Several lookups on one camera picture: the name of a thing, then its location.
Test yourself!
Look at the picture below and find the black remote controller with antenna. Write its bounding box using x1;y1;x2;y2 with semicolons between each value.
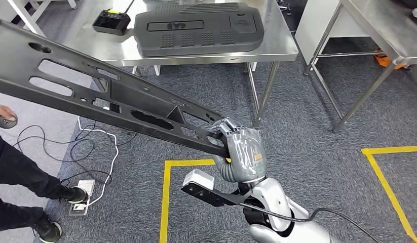
91;0;136;36

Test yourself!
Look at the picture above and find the black floor cable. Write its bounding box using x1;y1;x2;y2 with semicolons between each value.
13;120;138;188

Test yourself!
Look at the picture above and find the orange fabric object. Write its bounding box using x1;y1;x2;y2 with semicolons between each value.
374;53;405;70

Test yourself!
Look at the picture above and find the white handheld controller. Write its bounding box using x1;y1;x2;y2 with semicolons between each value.
0;114;19;130

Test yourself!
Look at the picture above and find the white metal frame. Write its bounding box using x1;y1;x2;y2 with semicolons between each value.
7;0;46;37
28;0;78;10

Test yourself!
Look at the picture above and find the yellow floor tape marking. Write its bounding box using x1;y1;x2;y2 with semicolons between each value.
159;158;231;243
361;145;417;243

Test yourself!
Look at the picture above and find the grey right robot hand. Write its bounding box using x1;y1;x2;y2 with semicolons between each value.
208;117;267;183

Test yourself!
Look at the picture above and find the steel workbench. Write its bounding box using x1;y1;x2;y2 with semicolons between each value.
62;0;299;128
304;0;417;133

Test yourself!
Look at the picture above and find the white cabinet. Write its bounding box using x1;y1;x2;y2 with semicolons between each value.
294;0;370;66

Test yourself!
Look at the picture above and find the long black plastic bracket part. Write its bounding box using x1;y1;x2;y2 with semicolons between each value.
0;18;231;158

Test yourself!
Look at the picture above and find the metal floor socket plate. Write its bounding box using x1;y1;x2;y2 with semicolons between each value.
68;179;96;217

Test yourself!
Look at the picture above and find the white power cable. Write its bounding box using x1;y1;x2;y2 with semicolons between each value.
77;115;120;207

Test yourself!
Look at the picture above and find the person's hand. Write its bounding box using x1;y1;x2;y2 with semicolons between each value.
0;103;18;122

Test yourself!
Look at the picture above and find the person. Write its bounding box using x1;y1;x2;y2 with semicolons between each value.
0;103;88;243

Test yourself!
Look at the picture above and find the large black plastic cover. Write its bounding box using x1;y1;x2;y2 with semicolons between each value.
132;3;266;58

